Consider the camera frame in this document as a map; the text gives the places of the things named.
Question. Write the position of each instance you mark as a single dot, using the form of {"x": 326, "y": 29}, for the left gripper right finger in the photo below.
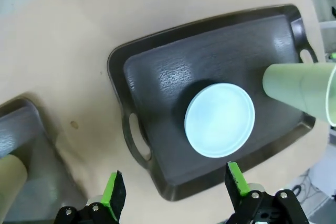
{"x": 236, "y": 182}

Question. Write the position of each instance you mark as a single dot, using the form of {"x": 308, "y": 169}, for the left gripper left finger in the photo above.
{"x": 115, "y": 197}

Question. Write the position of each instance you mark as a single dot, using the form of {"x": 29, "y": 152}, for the light blue bowl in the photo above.
{"x": 220, "y": 119}

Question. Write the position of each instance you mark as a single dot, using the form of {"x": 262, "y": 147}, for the tall beige cup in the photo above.
{"x": 10, "y": 174}

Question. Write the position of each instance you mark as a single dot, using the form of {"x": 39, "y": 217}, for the tall pale green cup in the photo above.
{"x": 294, "y": 87}

